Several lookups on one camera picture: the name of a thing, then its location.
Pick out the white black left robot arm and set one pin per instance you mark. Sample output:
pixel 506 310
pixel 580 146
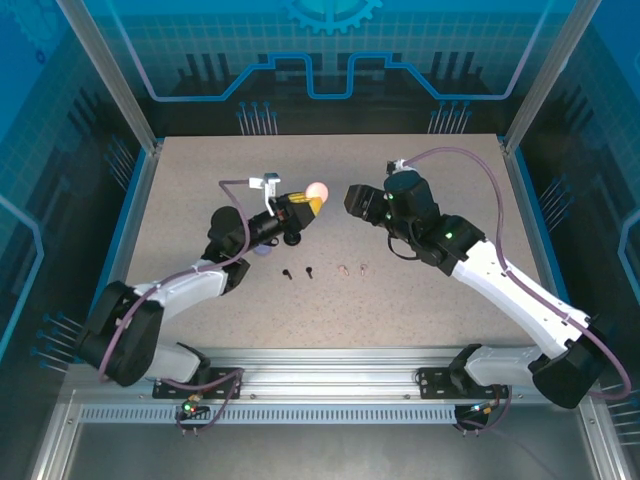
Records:
pixel 190 287

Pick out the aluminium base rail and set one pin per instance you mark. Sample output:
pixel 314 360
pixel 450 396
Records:
pixel 325 372

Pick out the grey metal bottom panel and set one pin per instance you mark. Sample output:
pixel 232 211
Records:
pixel 325 455

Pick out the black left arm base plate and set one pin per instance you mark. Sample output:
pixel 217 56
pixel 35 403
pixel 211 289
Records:
pixel 225 382

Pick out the small black led board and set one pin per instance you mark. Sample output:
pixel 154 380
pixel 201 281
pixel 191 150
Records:
pixel 480 410
pixel 190 410

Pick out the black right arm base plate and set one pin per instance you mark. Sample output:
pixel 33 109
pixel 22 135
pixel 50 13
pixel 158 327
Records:
pixel 435 382

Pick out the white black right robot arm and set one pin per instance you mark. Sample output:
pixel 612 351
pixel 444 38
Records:
pixel 510 295

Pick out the aluminium side rail blue trim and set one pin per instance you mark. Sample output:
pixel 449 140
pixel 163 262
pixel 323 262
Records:
pixel 532 225
pixel 131 225

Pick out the pink earbud charging case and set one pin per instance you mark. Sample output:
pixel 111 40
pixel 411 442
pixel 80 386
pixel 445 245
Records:
pixel 317 190

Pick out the aluminium frame post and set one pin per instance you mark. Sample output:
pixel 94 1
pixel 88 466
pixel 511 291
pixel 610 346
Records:
pixel 550 75
pixel 112 75

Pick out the purple earbud charging case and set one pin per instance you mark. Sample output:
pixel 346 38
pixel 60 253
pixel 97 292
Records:
pixel 261 252

